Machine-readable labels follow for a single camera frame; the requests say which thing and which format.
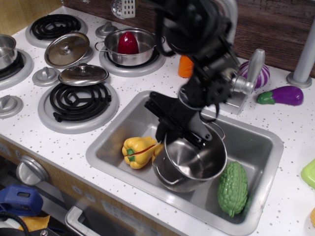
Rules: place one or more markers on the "green toy bitter gourd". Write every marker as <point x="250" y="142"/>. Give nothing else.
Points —
<point x="233" y="189"/>

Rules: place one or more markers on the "purple striped toy onion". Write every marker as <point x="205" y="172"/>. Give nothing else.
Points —
<point x="263" y="77"/>

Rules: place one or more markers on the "grey stove knob front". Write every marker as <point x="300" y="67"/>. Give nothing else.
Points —
<point x="10" y="106"/>

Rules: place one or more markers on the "hanging metal grater utensil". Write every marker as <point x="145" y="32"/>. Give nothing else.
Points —
<point x="123" y="9"/>

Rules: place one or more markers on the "silver toy faucet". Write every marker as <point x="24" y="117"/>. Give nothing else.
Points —
<point x="242" y="87"/>

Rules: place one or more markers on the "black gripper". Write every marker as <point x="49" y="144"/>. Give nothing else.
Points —
<point x="175" y="117"/>

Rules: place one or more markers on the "yellow toy at right edge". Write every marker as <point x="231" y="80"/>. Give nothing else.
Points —
<point x="312" y="217"/>

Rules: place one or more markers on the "small steel pot lid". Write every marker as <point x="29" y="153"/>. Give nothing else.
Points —
<point x="83" y="75"/>

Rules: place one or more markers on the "grey stove knob back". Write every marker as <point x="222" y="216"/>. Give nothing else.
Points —
<point x="104" y="30"/>

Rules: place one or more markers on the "purple toy eggplant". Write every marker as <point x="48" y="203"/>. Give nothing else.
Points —
<point x="288" y="95"/>

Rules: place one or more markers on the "grey post with base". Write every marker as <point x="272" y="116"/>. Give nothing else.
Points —
<point x="300" y="77"/>

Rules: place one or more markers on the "large steel pot lid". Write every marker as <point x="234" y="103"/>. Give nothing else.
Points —
<point x="67" y="50"/>

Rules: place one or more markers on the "lime green toy item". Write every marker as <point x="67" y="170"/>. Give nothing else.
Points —
<point x="308" y="174"/>

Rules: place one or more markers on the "yellow cloth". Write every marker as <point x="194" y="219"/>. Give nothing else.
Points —
<point x="34" y="223"/>

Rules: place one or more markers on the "back left coil burner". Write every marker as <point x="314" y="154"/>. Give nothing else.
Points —
<point x="43" y="31"/>

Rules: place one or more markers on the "yellow toy bell pepper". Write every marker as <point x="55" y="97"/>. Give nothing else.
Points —
<point x="138" y="151"/>

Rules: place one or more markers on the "front black coil burner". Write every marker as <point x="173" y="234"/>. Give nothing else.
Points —
<point x="77" y="109"/>

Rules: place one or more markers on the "orange toy carrot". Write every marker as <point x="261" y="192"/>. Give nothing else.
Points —
<point x="186" y="65"/>

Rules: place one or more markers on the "blue clamp tool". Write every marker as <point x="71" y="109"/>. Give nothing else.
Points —
<point x="20" y="200"/>

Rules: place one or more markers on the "silver toy sink basin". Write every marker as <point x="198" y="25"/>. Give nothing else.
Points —
<point x="257" y="150"/>

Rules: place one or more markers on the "grey stove knob middle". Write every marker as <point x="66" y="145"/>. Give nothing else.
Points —
<point x="46" y="77"/>

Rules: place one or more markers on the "silver oven door handle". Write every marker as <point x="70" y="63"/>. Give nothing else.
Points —
<point x="93" y="224"/>

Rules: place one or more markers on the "grey oven dial knob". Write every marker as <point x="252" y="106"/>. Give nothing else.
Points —
<point x="30" y="172"/>

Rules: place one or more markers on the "red toy pepper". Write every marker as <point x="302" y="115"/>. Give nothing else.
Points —
<point x="128" y="44"/>

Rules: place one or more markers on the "grey stove knob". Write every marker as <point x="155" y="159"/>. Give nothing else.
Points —
<point x="46" y="77"/>
<point x="10" y="106"/>
<point x="104" y="30"/>

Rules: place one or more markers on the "steel pot with handles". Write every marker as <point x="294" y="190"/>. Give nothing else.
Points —
<point x="147" y="43"/>

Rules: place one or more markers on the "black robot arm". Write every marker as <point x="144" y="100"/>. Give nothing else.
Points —
<point x="204" y="31"/>

